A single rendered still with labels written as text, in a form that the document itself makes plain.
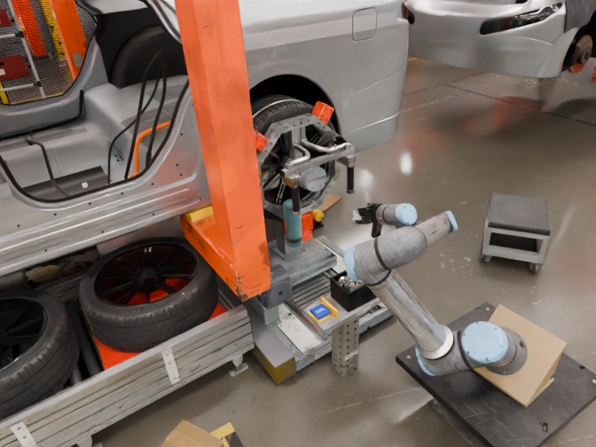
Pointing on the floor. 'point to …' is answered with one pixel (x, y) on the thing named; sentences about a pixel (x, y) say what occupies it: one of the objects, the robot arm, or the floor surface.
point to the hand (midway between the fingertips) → (355, 219)
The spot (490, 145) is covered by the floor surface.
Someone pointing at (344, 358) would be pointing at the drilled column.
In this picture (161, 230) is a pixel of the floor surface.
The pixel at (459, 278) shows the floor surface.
